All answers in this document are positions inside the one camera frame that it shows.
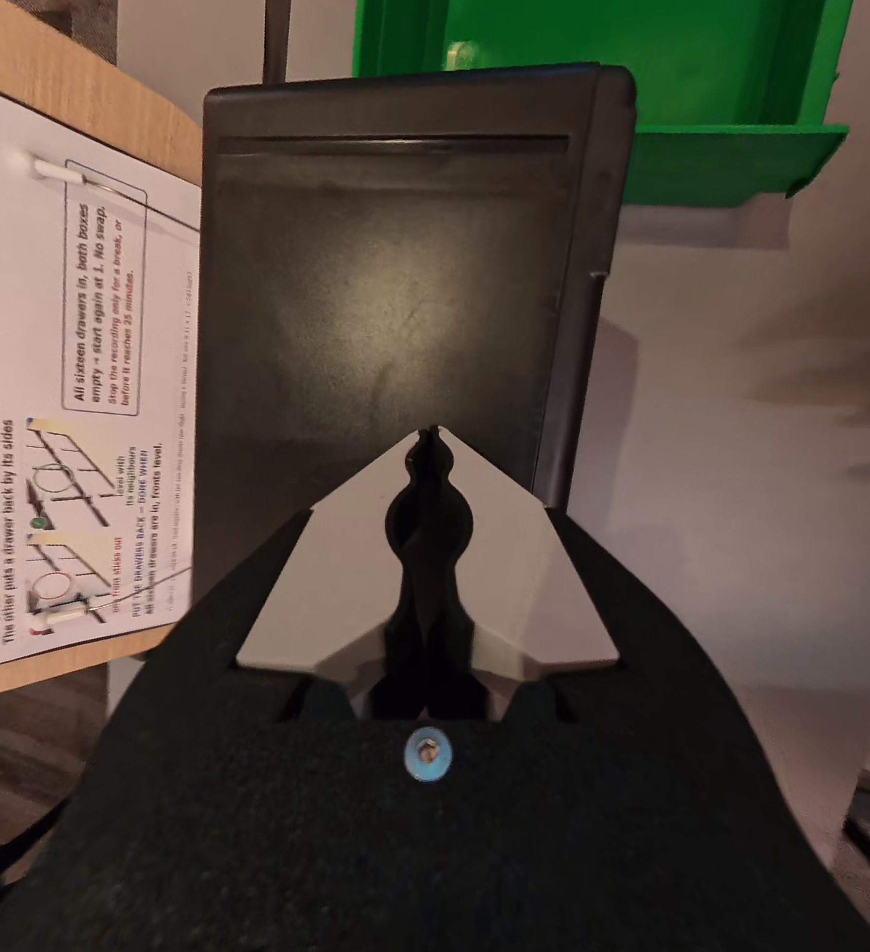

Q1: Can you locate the dark metal pole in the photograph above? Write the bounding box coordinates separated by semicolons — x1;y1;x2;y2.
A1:
262;0;292;87

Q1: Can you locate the white sheet clip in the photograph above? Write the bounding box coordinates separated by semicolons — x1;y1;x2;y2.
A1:
28;604;88;635
29;151;88;184

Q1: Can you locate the white instruction sheet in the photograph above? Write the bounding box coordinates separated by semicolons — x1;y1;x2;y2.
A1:
0;74;204;675

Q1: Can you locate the black drawer cabinet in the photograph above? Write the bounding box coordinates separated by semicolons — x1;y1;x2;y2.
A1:
189;63;637;618

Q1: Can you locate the green plastic bin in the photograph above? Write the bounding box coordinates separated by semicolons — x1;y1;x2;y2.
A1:
351;0;852;210

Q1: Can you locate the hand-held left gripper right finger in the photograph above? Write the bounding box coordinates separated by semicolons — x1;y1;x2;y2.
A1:
429;426;621;720

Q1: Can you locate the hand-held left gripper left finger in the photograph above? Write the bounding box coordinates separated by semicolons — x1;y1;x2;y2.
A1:
235;426;432;720

